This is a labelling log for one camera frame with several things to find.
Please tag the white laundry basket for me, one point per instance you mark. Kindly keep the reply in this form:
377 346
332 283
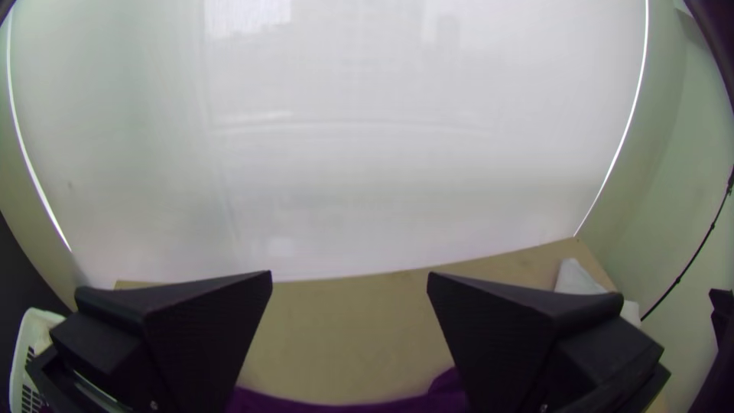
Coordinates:
31 333

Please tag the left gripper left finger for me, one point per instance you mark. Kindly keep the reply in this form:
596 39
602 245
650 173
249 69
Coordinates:
189 333

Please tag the thin black pole stand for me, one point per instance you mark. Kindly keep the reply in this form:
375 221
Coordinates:
713 225

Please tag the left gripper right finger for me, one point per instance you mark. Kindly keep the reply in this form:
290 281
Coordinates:
510 338

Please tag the grey t-shirt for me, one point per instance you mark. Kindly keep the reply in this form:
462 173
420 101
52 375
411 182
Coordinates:
576 281

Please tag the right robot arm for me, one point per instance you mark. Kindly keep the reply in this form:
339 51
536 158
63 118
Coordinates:
723 312

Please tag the black t-shirt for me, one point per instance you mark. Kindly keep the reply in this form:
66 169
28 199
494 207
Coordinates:
344 405

